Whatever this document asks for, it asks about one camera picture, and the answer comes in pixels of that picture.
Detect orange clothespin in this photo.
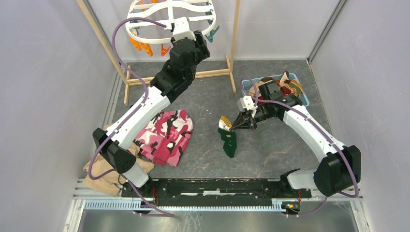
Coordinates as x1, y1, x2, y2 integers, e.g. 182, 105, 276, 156
161, 44, 171, 57
141, 43, 153, 57
129, 37, 142, 51

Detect white clip hanger frame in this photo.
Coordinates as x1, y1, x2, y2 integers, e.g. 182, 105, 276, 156
125, 0, 218, 44

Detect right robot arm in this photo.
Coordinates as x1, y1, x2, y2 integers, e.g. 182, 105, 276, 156
223, 81, 361, 198

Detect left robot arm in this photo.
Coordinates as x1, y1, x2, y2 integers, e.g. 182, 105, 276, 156
92, 30, 210, 197

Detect wooden hanger stand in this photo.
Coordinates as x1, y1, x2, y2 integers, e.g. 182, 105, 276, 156
76, 0, 241, 106

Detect brown tan socks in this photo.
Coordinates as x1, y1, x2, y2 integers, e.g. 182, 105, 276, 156
255, 71, 304, 97

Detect teal clothespin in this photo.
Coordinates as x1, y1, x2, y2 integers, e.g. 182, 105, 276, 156
205, 26, 220, 43

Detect light blue plastic basket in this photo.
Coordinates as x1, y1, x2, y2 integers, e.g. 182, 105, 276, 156
241, 72, 310, 106

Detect pink camouflage cloth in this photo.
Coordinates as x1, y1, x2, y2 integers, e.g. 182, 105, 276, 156
133, 110, 193, 167

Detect beige cloth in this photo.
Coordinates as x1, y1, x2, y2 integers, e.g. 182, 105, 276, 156
83, 143, 155, 196

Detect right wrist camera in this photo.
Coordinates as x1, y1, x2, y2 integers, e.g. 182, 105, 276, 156
237, 96, 257, 113

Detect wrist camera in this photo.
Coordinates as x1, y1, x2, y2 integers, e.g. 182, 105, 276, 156
173, 16, 196, 41
237, 96, 257, 113

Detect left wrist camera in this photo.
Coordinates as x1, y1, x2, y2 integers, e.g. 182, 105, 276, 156
173, 16, 196, 41

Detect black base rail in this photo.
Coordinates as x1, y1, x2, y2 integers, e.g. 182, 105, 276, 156
138, 178, 312, 207

